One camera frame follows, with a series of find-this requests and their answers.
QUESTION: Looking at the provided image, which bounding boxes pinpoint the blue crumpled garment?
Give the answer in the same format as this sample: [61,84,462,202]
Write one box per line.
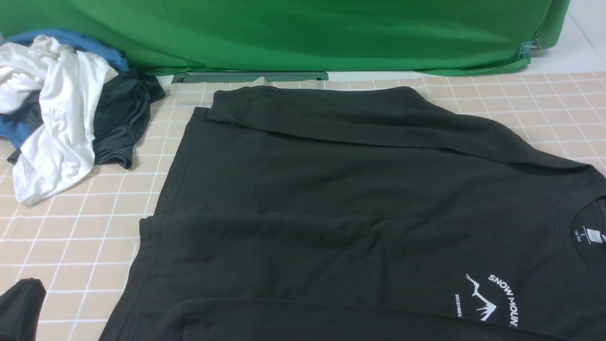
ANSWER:
[1,28,129,149]

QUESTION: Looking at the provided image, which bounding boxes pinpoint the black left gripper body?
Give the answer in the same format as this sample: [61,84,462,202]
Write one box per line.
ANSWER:
[0,278,47,341]

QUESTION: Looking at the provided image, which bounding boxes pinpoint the dark gray long-sleeved shirt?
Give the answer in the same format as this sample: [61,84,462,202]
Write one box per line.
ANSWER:
[100,86,606,341]

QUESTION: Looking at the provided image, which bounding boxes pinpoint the white crumpled shirt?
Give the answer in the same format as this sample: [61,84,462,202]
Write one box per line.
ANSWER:
[1,36,118,206]

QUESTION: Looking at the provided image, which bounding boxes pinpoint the green metal base bar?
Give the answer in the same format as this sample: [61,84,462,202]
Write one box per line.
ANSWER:
[171,71,329,84]

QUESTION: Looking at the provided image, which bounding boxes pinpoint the metal binder clip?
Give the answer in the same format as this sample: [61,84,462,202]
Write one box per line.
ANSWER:
[518,39,543,59]

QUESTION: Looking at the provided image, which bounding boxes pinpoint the dark teal crumpled shirt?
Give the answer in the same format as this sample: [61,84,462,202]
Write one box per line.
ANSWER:
[1,67,165,169]

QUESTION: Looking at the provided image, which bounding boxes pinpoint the green backdrop cloth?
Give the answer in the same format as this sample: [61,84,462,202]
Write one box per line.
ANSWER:
[0,0,570,76]

